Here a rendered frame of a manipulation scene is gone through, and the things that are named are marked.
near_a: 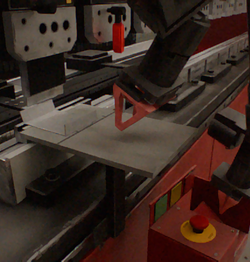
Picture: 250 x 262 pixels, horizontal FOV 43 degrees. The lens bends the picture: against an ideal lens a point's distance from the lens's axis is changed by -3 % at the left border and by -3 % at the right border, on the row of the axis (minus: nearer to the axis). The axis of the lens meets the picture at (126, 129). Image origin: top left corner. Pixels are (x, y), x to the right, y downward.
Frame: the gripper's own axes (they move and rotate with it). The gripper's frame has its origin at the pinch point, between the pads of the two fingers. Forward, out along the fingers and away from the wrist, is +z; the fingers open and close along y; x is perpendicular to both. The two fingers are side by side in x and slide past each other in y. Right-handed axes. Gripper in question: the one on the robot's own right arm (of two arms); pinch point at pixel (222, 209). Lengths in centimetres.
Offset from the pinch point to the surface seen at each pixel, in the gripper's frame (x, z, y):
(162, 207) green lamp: 10.3, 0.1, 10.0
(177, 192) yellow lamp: 3.7, -0.2, 10.0
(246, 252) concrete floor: -78, 77, -13
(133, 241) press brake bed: 10.0, 15.5, 13.4
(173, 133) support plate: 13.6, -19.0, 11.9
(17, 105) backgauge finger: 22, -11, 44
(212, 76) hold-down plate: -65, -3, 35
